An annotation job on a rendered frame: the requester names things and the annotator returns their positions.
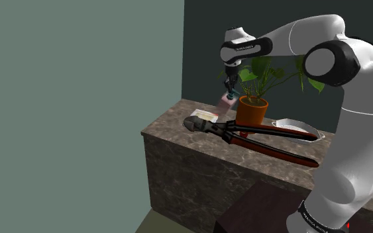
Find pink bottle with teal cap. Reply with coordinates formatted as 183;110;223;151
217;91;240;115

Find green plant in orange pot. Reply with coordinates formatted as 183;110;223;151
217;55;326;135

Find white flat packet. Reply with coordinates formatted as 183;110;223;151
189;109;219;123

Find white oval dish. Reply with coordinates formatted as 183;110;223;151
271;118;326;146

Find red-handled black pliers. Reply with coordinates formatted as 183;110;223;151
182;115;321;169

